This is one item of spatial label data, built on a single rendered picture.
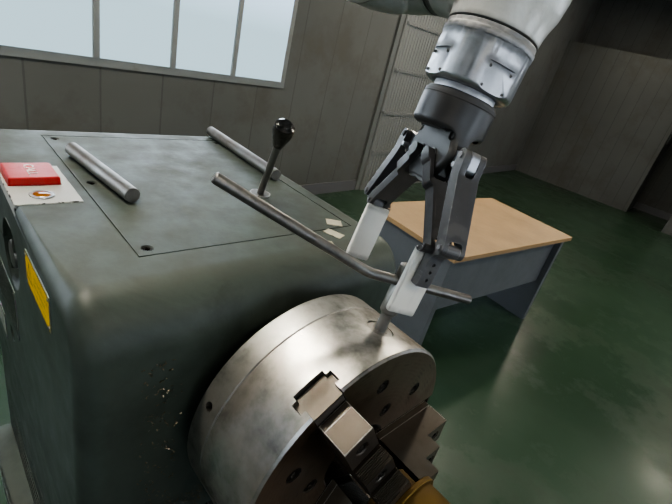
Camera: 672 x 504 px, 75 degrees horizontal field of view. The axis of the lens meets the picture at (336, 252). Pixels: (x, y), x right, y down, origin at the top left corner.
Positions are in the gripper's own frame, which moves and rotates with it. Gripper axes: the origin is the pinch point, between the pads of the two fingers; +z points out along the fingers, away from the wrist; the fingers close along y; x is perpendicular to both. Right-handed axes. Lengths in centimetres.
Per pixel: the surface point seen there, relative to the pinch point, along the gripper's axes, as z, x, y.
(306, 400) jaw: 12.7, -5.6, 7.4
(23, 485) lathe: 81, -33, -39
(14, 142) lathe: 10, -47, -42
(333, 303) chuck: 6.9, -1.5, -4.1
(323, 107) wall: -16, 92, -382
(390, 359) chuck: 7.3, 2.7, 5.5
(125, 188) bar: 6.4, -28.4, -23.6
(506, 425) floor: 92, 162, -95
